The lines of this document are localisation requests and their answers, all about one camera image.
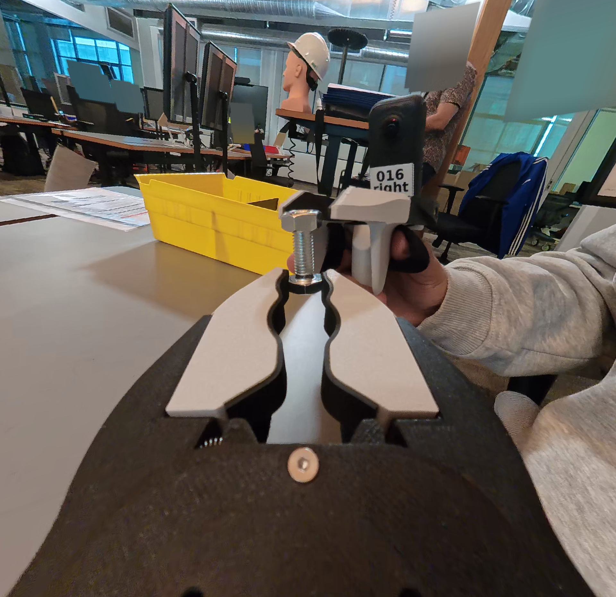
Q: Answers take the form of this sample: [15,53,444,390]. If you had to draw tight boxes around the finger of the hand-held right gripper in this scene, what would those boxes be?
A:
[329,185,411,222]
[278,190,338,222]

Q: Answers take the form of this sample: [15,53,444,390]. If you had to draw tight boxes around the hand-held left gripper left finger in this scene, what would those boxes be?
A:
[165,268,289,444]

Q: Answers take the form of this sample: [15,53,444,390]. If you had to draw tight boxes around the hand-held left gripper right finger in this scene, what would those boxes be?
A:
[319,270,440,445]

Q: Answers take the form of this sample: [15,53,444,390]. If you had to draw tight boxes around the silver hex nut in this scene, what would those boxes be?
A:
[280,209,321,233]

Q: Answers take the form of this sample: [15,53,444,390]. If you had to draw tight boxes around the silver bolt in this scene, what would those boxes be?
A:
[288,231,322,287]

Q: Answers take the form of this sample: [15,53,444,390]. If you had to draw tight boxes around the person's right forearm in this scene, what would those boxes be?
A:
[418,224,616,377]

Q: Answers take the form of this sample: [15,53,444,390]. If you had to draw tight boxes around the blue-legged standing desk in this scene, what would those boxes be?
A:
[276,107,373,196]

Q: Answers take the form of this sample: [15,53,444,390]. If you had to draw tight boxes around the grey desk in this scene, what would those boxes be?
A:
[0,187,347,597]

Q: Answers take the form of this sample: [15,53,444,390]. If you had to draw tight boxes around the long wooden desk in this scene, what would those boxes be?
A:
[0,115,68,136]
[50,128,292,174]

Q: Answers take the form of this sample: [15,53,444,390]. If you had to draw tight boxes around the person's right hand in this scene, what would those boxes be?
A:
[337,230,449,326]

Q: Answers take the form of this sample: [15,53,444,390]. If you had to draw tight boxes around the stack of blue folders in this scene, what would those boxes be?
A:
[321,83,395,119]

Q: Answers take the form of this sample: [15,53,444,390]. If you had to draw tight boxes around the yellow plastic bin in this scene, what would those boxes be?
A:
[135,173,301,275]

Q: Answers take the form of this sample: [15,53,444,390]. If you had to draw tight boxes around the black office chair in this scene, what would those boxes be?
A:
[431,166,525,266]
[529,193,585,251]

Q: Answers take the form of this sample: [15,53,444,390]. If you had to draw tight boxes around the black monitor stand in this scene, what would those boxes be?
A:
[218,91,231,174]
[185,72,200,172]

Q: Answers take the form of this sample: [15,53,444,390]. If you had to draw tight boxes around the black round floor lamp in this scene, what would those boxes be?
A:
[328,28,369,95]

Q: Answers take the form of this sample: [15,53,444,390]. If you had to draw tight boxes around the mannequin head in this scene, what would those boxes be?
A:
[281,53,319,114]

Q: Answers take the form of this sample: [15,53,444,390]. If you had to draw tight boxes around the medium black monitor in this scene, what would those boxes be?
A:
[230,84,269,136]

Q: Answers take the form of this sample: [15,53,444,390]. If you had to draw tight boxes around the white hard hat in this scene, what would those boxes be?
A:
[287,31,331,81]

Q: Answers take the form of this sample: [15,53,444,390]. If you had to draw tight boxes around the blue striped jacket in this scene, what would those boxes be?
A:
[459,152,549,260]

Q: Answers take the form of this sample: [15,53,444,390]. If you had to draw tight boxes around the large black monitor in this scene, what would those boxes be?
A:
[199,41,238,131]
[163,3,203,124]

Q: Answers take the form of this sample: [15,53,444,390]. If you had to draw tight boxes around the laminated paper sheet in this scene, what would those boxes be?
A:
[0,188,151,229]

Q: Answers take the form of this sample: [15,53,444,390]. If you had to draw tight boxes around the person's grey sweatshirt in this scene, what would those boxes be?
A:
[495,359,616,597]

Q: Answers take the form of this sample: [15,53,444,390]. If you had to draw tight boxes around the grey leaning board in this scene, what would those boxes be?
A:
[44,145,96,192]

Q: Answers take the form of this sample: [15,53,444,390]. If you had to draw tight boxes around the wooden post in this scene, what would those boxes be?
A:
[433,0,520,198]

